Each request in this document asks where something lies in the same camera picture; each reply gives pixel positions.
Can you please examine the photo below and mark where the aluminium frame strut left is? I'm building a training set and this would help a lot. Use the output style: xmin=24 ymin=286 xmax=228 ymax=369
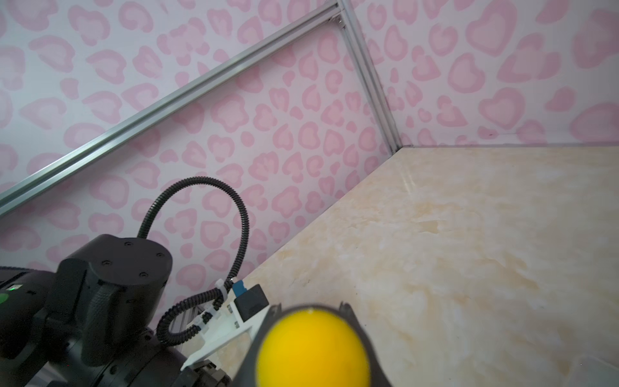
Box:
xmin=1 ymin=1 xmax=402 ymax=216

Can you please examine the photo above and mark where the black yellow handled screwdriver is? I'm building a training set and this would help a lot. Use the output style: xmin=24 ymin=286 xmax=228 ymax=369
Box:
xmin=231 ymin=303 xmax=392 ymax=386

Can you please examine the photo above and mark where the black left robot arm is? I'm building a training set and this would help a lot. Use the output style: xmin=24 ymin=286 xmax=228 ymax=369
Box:
xmin=1 ymin=235 xmax=231 ymax=386

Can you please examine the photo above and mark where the black left camera cable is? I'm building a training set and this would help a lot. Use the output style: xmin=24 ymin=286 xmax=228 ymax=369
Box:
xmin=137 ymin=176 xmax=251 ymax=347

